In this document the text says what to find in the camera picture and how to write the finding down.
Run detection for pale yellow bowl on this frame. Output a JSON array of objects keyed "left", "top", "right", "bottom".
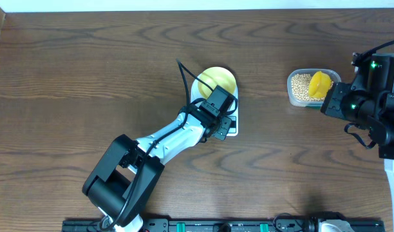
[{"left": 198, "top": 67, "right": 237, "bottom": 94}]

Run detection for yellow measuring scoop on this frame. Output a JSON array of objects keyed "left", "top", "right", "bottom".
[{"left": 308, "top": 71, "right": 332, "bottom": 99}]

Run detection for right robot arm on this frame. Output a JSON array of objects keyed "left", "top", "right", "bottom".
[{"left": 321, "top": 52, "right": 394, "bottom": 229}]

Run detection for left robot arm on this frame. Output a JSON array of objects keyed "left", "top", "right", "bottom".
[{"left": 82, "top": 99, "right": 235, "bottom": 231}]

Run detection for white digital kitchen scale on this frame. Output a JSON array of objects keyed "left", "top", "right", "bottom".
[{"left": 191, "top": 76, "right": 239, "bottom": 137}]

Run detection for clear plastic container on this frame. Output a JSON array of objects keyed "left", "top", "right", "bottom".
[{"left": 287, "top": 68, "right": 341, "bottom": 108}]

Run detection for soybeans in container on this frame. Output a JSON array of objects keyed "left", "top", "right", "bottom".
[{"left": 291, "top": 74, "right": 324, "bottom": 101}]

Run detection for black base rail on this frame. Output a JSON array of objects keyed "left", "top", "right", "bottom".
[{"left": 61, "top": 211, "right": 385, "bottom": 232}]

